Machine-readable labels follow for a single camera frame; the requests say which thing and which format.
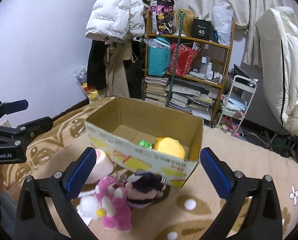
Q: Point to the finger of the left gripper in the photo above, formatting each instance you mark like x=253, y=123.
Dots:
x=7, y=108
x=26, y=131

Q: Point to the beige trench coat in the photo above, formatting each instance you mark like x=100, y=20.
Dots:
x=116, y=79

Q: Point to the pink bear plush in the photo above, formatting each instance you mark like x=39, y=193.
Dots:
x=109, y=204

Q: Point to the pink swirl roll cushion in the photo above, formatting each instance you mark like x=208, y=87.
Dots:
x=102, y=168

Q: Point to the wooden bookshelf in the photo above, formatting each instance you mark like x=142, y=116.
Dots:
x=224, y=64

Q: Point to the black box with 40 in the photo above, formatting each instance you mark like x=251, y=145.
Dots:
x=201, y=29

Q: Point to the wall power outlet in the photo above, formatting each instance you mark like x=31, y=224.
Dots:
x=6, y=123

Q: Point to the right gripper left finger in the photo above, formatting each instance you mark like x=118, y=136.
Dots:
x=33, y=217

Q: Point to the stack of books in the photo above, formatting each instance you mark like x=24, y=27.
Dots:
x=155, y=90

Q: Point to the beige patterned blanket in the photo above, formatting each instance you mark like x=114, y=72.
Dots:
x=183, y=213

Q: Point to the small dark printed carton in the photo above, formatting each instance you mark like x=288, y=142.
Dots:
x=149, y=177

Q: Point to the white rolling cart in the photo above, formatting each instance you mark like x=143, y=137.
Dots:
x=236, y=103

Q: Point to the printed cardboard box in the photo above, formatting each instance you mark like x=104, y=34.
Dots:
x=128, y=129

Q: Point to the red patterned bag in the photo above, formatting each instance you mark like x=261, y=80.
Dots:
x=186, y=58

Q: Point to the colourful character bag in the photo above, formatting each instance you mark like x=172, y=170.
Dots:
x=162, y=16

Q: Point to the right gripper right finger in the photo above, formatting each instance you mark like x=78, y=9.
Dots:
x=263, y=219

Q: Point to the yellow bear plush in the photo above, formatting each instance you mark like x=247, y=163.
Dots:
x=170, y=146

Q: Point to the teal bag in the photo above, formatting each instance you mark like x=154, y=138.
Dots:
x=159, y=56

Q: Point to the black coat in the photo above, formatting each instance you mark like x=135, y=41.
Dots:
x=96, y=77

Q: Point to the purple-haired doll plush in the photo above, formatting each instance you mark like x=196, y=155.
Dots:
x=141, y=195

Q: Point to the green pole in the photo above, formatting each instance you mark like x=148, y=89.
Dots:
x=181, y=19

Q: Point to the green small toy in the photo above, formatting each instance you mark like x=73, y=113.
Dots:
x=144, y=143

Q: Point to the white puffer jacket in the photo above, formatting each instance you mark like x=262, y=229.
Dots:
x=116, y=21

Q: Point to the bag of plush toys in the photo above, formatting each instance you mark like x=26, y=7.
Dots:
x=81, y=77

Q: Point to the cream reclining chair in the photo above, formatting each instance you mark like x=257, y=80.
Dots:
x=278, y=39

